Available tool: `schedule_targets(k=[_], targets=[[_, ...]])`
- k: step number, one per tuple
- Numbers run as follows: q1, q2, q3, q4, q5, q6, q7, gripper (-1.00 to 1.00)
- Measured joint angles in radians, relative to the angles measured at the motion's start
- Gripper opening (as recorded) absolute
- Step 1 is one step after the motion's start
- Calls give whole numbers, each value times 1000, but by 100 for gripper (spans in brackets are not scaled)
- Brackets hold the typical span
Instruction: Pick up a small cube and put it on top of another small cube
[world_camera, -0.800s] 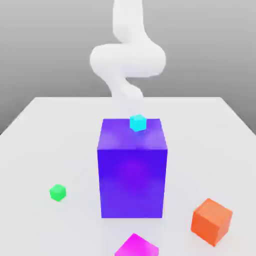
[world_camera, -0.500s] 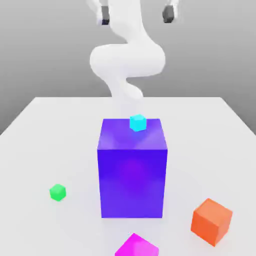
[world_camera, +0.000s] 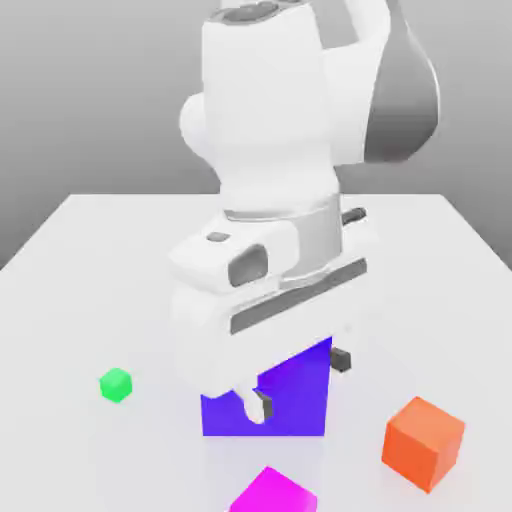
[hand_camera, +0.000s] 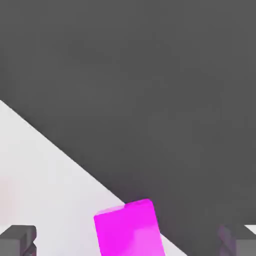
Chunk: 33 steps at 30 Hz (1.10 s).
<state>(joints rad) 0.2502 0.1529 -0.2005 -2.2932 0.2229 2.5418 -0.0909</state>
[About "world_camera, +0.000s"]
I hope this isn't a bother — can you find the large orange box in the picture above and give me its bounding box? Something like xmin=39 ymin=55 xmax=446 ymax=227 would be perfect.
xmin=380 ymin=395 xmax=466 ymax=495

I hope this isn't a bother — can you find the small green cube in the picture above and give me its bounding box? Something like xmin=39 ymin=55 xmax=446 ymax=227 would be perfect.
xmin=98 ymin=366 xmax=134 ymax=404

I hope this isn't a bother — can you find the large magenta box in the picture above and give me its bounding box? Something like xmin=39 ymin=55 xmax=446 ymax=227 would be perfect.
xmin=228 ymin=465 xmax=319 ymax=512

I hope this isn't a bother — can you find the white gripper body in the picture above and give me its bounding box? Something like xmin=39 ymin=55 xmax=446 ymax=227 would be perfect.
xmin=170 ymin=255 xmax=373 ymax=400

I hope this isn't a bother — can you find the large blue box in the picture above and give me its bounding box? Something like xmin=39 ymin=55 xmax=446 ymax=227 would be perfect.
xmin=199 ymin=336 xmax=334 ymax=438

